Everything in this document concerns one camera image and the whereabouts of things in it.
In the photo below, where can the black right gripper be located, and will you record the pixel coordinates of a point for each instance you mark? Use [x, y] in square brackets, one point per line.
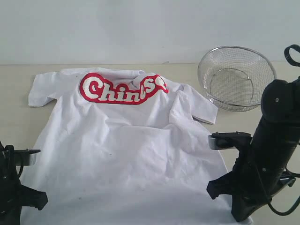
[254, 180]

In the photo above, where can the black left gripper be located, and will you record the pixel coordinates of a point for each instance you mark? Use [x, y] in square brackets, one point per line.
[14, 195]

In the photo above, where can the white t-shirt with red logo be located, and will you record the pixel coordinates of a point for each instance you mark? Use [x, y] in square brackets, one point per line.
[124, 147]

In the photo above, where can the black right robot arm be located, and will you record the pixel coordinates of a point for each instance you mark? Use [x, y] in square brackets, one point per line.
[279, 126]

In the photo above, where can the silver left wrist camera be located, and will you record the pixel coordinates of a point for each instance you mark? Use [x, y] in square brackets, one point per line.
[26, 157]

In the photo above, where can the round metal wire mesh basket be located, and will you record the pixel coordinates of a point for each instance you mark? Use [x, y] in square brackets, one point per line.
[233, 77]

